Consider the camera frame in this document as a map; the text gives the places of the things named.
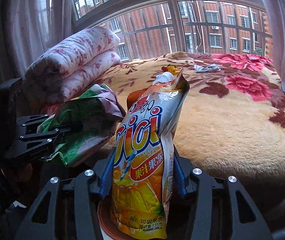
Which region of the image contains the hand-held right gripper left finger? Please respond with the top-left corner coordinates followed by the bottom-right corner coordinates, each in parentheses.
top-left (15, 149), bottom-right (115, 240)

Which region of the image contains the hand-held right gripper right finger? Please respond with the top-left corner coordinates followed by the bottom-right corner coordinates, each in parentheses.
top-left (171, 145), bottom-right (273, 240)

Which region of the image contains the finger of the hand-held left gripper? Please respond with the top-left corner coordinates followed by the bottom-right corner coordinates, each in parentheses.
top-left (19, 121), bottom-right (83, 161)
top-left (16, 114), bottom-right (56, 130)

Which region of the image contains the brown round bin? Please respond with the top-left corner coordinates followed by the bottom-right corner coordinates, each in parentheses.
top-left (97, 199), bottom-right (118, 240)

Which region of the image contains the light green snack packet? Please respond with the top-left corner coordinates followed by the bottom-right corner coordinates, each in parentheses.
top-left (37, 83), bottom-right (126, 168)

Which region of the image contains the orange jelly pouch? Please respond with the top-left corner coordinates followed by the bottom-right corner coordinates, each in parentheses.
top-left (110, 69), bottom-right (190, 240)

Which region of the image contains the floral plush blanket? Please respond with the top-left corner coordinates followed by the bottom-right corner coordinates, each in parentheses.
top-left (40, 51), bottom-right (285, 180)

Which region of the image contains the folded floral quilt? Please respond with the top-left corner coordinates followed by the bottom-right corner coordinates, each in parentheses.
top-left (25, 27), bottom-right (121, 105)

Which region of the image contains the white sheer curtain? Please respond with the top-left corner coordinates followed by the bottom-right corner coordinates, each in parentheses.
top-left (254, 0), bottom-right (285, 99)
top-left (4, 0), bottom-right (73, 78)

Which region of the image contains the crumpled silver wrapper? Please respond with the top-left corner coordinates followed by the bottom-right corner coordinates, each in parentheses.
top-left (194, 64), bottom-right (220, 73)

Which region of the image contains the small yellow toy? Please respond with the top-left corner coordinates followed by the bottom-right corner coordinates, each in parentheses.
top-left (161, 65), bottom-right (180, 75)

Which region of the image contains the red brick building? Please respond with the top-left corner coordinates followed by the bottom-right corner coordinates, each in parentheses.
top-left (72, 0), bottom-right (270, 62)

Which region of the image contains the window frame with bars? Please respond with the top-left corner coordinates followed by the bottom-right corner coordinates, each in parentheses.
top-left (70, 0), bottom-right (273, 63)

